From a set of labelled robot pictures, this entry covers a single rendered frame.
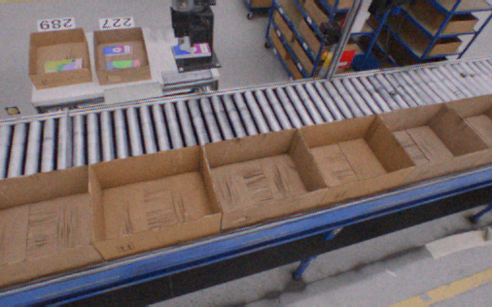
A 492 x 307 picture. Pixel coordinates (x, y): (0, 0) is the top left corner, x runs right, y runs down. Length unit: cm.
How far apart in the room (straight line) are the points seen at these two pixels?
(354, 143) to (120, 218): 106
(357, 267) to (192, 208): 136
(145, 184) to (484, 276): 226
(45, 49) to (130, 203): 128
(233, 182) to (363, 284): 126
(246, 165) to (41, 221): 78
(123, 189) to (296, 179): 69
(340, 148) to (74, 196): 112
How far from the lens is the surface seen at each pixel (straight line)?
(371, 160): 154
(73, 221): 129
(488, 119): 214
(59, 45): 227
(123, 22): 220
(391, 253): 243
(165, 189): 128
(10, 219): 139
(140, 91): 185
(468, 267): 270
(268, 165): 135
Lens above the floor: 198
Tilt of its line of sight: 52 degrees down
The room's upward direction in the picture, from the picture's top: 10 degrees clockwise
